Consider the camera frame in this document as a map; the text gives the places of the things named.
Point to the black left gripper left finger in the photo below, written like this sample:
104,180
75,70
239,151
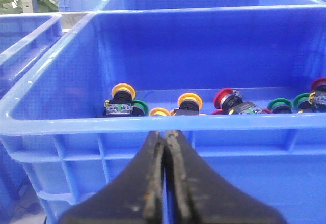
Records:
134,196

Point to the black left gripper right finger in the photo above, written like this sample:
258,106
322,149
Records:
198,194

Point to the yellow mushroom push button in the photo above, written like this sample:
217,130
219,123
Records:
120,105

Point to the red mushroom push button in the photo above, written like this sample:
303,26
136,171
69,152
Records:
230,102

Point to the yellow button cap low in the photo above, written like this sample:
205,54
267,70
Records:
159,111

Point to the red button cap low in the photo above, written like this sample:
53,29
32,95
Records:
218,112

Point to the green push button left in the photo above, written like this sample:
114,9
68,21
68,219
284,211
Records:
140,108

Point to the green push button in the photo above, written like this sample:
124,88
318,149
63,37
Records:
140,108
301,103
280,106

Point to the yellow push button centre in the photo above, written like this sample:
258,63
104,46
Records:
188,104

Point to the blue plastic source bin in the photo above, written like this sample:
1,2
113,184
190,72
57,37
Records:
52,122

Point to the green push button middle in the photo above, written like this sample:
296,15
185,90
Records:
280,106

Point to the green push button right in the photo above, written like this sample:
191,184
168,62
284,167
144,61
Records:
301,103

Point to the red push button far right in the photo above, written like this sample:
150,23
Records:
317,95

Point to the blue plastic bin left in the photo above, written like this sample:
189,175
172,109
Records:
24,39

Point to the blue crate far background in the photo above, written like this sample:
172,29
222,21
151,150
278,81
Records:
77,5

